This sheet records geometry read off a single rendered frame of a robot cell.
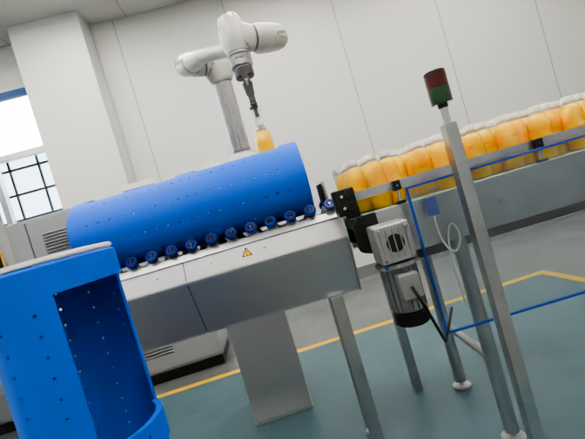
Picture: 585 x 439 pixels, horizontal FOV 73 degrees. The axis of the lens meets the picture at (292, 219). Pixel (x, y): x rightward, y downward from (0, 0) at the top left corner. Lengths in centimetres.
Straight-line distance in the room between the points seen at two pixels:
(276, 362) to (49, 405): 130
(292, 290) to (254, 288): 14
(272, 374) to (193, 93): 320
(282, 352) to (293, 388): 19
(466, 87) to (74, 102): 412
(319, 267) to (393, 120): 334
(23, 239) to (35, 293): 250
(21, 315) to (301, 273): 87
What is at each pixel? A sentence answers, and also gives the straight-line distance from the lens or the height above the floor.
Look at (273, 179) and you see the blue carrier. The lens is 140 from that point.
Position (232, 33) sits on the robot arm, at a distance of 163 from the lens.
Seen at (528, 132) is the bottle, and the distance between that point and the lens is 170.
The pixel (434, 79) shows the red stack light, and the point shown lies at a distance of 128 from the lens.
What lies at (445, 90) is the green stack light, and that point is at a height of 119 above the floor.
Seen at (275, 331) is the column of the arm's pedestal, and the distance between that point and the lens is 203.
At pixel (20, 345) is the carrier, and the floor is 88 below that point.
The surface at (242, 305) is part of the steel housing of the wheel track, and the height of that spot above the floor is 70.
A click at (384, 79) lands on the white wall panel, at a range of 471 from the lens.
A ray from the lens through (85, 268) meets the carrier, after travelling 94.
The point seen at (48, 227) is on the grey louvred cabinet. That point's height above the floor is 135.
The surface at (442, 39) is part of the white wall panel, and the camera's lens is 511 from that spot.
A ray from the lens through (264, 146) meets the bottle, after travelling 152.
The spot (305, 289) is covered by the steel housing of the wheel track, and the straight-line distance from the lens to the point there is 148.
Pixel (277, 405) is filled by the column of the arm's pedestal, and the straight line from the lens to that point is 216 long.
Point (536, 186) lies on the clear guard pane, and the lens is 150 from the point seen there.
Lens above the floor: 99
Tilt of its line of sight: 2 degrees down
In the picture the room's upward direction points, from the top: 16 degrees counter-clockwise
